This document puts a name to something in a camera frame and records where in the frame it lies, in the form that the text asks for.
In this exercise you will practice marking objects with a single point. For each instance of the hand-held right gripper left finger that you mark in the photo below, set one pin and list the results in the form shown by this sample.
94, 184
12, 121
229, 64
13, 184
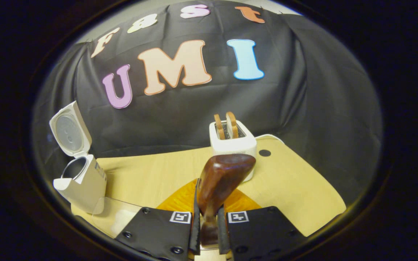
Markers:
195, 224

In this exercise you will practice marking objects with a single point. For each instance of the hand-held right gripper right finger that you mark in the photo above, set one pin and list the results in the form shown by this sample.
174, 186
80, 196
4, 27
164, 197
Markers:
222, 232

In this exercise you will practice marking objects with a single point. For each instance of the brown wooden spoon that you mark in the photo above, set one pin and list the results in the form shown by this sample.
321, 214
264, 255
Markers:
221, 174

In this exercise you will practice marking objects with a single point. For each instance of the white rice cooker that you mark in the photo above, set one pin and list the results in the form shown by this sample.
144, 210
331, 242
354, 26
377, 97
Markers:
85, 188

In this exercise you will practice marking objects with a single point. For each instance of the white toaster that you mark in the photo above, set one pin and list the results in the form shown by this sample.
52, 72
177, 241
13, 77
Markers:
232, 146

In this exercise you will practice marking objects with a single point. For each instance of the black table grommet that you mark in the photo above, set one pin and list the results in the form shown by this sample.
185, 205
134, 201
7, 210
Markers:
264, 153

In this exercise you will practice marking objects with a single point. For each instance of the toast bread slice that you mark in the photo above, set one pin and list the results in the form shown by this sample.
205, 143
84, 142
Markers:
219, 127
232, 125

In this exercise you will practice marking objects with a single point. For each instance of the black backdrop cloth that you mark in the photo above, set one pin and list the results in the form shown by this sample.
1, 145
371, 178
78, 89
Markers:
194, 116

